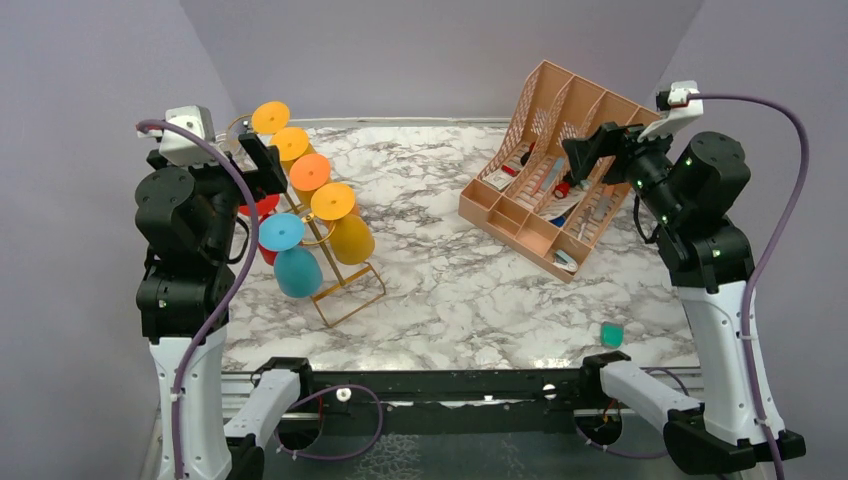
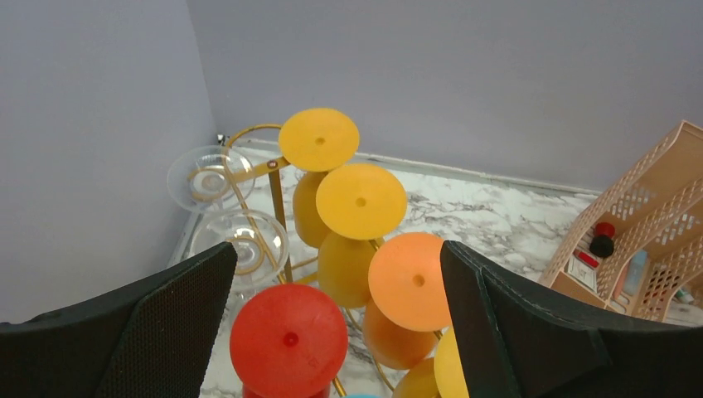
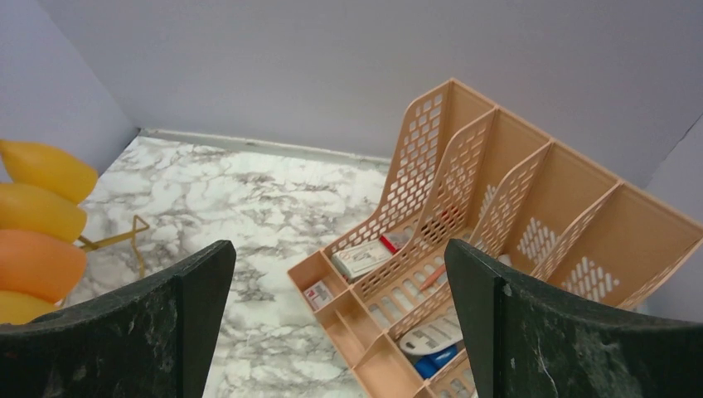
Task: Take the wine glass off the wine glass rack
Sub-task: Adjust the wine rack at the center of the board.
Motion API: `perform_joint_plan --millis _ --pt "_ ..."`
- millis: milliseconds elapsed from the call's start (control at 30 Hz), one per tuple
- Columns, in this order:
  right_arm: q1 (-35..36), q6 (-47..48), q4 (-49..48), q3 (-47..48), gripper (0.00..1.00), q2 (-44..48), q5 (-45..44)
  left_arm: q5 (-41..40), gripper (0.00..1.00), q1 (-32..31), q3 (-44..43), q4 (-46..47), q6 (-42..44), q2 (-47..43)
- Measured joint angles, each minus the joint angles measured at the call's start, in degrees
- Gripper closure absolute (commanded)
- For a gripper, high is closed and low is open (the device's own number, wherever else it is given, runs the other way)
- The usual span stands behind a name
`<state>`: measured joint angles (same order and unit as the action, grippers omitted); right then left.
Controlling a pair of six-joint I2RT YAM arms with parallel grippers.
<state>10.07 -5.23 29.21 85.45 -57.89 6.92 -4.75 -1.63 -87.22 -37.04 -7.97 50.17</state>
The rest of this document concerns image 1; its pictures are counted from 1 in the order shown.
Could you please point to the yellow wine glass right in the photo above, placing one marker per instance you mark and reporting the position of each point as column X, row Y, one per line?
column 351, row 240

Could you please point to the peach plastic file organizer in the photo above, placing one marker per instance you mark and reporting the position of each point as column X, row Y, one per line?
column 523, row 196

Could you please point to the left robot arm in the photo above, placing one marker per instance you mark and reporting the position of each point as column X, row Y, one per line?
column 188, row 217

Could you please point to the orange wine glass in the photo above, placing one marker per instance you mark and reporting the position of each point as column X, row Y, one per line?
column 308, row 174

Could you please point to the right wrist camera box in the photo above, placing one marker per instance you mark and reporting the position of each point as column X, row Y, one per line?
column 677, row 110

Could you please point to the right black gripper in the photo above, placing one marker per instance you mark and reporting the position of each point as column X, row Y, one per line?
column 584, row 152

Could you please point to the yellow wine glass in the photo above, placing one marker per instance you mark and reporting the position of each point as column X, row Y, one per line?
column 292, row 144
column 270, row 117
column 351, row 240

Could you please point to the gold wire glass rack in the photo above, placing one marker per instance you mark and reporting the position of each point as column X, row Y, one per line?
column 336, row 276

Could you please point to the green small block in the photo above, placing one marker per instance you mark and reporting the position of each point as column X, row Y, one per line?
column 611, row 335

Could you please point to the red wine glass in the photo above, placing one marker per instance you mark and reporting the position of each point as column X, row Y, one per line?
column 265, row 207

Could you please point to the blue wine glass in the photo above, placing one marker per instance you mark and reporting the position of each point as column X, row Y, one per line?
column 296, row 269

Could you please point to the yellow wine glass far left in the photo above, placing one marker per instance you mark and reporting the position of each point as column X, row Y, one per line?
column 270, row 117

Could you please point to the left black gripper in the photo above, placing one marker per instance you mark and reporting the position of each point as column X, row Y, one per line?
column 270, row 176

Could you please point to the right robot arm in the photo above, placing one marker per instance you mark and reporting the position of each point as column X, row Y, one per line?
column 734, row 426

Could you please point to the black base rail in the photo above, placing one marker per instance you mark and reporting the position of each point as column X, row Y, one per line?
column 449, row 402

